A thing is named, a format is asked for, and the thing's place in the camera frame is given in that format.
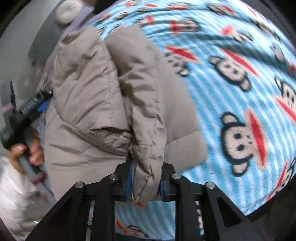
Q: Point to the white plastic bag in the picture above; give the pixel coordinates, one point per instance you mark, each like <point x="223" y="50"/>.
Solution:
<point x="22" y="205"/>

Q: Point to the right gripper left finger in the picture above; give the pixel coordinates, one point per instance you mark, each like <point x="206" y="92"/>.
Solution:
<point x="123" y="189"/>

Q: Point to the blue monkey print blanket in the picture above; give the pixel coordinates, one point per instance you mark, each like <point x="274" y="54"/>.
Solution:
<point x="240" y="72"/>

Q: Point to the beige puffer down jacket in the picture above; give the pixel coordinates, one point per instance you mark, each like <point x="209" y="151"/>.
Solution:
<point x="115" y="98"/>

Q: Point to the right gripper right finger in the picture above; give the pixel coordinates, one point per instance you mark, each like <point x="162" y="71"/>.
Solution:
<point x="169" y="188"/>

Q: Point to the grey upholstered headboard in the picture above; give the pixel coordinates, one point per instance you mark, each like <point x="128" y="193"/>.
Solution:
<point x="46" y="39"/>

